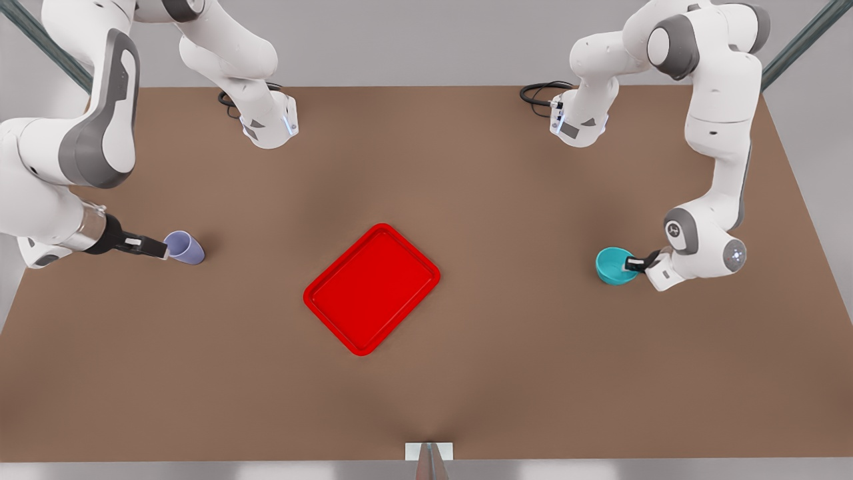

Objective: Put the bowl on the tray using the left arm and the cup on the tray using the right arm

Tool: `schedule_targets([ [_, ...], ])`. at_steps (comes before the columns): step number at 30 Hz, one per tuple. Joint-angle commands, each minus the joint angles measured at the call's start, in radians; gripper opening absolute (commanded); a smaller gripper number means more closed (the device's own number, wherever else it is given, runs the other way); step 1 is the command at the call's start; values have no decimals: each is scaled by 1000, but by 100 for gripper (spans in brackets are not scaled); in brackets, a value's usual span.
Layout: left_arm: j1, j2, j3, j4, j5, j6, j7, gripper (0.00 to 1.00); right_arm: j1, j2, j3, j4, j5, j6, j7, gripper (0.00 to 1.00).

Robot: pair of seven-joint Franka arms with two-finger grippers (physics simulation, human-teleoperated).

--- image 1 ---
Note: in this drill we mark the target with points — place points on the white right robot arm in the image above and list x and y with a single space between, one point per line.
100 120

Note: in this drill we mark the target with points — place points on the lavender cup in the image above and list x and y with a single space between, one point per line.
186 247

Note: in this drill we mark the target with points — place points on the teal bowl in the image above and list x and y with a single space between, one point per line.
614 265

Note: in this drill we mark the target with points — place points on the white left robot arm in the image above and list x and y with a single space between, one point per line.
723 100

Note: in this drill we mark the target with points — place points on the red tray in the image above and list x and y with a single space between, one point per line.
372 288

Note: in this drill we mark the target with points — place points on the silver frame post with foot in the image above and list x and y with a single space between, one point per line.
429 460

